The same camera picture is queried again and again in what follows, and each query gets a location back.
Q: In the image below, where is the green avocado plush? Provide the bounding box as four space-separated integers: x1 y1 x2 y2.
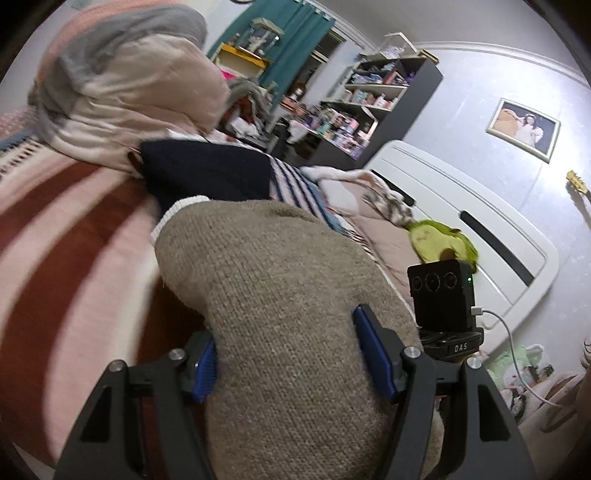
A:
406 219 478 273

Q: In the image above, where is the clear box on bookshelf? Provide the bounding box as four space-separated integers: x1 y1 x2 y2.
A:
379 32 419 58

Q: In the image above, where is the white cable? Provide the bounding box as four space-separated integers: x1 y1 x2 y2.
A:
473 308 561 408

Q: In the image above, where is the dark tall bookshelf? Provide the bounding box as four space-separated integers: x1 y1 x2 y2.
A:
318 58 444 160

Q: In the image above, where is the dark cluttered desk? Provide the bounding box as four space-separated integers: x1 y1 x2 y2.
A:
272 102 370 160

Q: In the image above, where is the clear figure display case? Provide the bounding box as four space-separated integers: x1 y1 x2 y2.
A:
240 17 284 54

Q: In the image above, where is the yellow shelf rack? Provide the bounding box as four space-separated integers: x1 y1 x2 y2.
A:
215 42 271 77

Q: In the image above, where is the white fleece blanket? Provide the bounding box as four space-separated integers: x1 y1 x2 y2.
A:
302 166 375 186

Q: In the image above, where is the teal curtain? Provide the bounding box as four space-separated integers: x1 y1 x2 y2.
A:
205 0 335 104

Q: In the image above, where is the pink ribbed pillow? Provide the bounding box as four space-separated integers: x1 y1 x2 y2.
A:
318 180 426 296

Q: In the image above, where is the framed wall photo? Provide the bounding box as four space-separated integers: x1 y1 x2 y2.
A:
486 98 561 163

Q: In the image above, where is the patterned crumpled cloth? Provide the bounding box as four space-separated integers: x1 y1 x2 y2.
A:
365 187 416 227

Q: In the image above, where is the pile of clothes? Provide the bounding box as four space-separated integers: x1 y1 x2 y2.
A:
226 78 280 134

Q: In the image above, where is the black knit sweater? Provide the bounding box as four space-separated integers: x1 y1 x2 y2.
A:
139 138 273 217

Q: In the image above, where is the yellow guitar headstock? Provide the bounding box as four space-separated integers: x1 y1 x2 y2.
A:
567 170 591 197

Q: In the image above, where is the brown knit sweater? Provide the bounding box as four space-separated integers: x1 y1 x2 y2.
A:
150 196 446 480

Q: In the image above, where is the person's right forearm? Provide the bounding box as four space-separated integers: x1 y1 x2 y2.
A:
517 371 591 435

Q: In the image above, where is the striped bed blanket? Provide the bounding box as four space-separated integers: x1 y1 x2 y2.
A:
0 106 416 472

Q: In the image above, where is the rolled pink grey quilt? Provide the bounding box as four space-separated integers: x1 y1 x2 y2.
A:
28 0 232 167

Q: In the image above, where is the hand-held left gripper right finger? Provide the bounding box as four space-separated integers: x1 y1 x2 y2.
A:
352 304 536 480

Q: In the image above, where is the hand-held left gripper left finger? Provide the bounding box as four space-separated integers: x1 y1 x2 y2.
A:
53 330 218 480

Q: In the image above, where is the white bed headboard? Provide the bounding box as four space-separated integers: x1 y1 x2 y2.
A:
365 141 559 352

